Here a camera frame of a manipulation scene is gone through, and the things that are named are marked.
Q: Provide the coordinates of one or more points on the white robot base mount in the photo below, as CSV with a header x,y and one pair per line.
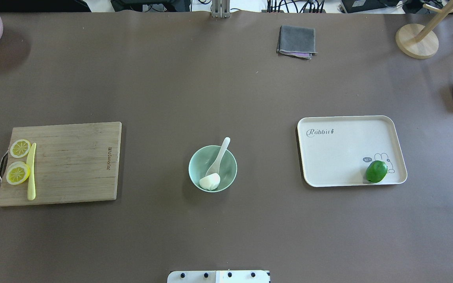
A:
x,y
219,276

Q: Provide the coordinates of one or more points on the upper lemon slice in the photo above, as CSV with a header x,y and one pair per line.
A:
x,y
20,148

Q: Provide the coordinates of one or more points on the white steamed bun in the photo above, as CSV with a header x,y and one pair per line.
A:
x,y
210,182

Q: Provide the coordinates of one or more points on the white ceramic spoon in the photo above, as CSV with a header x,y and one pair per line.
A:
x,y
216,165

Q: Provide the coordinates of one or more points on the lemon slice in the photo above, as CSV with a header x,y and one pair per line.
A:
x,y
17,173
20,148

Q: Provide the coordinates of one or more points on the green lime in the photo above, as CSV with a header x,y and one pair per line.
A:
x,y
376,171

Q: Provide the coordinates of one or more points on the wooden mug tree stand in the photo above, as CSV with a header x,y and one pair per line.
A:
x,y
418,41

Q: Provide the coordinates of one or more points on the cream rabbit tray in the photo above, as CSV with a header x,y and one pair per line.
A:
x,y
336,151

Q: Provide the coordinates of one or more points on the grey folded cloth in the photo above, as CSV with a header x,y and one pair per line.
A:
x,y
297,41

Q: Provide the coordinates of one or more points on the wooden cutting board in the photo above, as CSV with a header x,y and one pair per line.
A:
x,y
73,163

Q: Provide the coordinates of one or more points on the lower lemon slice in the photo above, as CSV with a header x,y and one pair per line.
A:
x,y
17,173

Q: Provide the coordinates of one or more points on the mint green bowl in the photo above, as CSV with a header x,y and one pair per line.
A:
x,y
201,161

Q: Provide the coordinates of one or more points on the yellow plastic knife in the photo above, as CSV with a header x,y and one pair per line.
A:
x,y
31,191

